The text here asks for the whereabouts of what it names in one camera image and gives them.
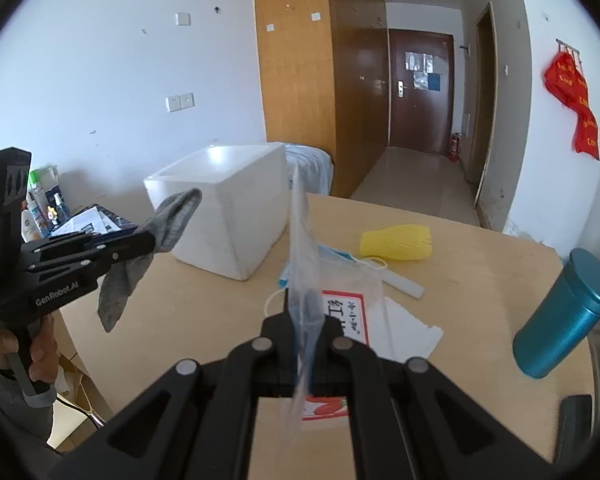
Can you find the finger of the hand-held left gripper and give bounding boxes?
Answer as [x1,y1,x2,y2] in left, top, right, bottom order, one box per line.
[30,254,155,281]
[22,232,156,261]

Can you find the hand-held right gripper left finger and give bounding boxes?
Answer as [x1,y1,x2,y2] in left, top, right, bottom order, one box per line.
[45,310,301,480]

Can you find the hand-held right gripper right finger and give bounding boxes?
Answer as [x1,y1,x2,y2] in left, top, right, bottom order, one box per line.
[307,317,556,480]

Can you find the red label plastic bag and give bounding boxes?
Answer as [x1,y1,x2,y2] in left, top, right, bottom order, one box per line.
[300,260,396,421]

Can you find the grey sock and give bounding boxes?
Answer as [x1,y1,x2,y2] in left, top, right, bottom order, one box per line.
[97,188,203,333]

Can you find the white foam box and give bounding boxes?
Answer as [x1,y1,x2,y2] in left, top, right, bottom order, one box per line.
[144,142,288,281]

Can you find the person's left forearm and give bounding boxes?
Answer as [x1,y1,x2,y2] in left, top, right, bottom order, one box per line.
[0,355,56,461]

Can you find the person's left hand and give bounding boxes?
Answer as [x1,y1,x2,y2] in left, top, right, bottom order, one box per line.
[0,315,61,386]

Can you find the white plastic bottle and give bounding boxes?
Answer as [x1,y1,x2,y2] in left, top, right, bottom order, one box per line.
[21,200,43,242]

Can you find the green cap bottle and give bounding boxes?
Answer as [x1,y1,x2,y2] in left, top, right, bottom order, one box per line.
[27,168,61,203]

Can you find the white paper napkin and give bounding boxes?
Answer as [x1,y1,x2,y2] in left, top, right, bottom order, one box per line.
[377,296,443,361]

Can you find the white plastic stick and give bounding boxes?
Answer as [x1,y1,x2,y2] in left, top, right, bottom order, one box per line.
[381,267,426,301]

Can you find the yellow foam net sleeve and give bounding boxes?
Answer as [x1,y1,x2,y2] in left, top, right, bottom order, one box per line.
[359,225,436,261]

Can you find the light blue bedding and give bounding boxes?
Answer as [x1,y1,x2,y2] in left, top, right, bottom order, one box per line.
[284,143,333,196]

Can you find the dark brown entrance door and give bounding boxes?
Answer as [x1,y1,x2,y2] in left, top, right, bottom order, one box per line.
[387,29,455,155]

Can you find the wooden wardrobe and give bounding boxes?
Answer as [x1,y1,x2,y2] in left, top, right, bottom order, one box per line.
[252,0,389,198]

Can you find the teal metal canister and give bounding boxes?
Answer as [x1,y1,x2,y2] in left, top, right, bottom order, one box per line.
[512,247,600,379]

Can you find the black chair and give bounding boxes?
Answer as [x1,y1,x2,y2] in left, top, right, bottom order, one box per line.
[552,394,594,466]

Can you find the brown side door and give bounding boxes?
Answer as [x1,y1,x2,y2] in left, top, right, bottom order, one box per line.
[467,2,498,209]

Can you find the papers on entrance door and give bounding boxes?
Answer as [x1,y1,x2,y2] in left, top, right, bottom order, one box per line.
[405,51,443,92]

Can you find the red hanging cloth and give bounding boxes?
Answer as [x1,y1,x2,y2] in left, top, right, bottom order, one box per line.
[544,52,600,161]

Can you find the black cable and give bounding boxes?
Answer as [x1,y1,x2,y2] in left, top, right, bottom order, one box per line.
[55,391,106,428]

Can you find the double wall switch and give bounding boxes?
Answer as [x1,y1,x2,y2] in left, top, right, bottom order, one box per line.
[165,92,196,113]

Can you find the metal wall hook rack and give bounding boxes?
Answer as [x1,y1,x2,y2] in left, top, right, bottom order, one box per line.
[556,38,582,66]

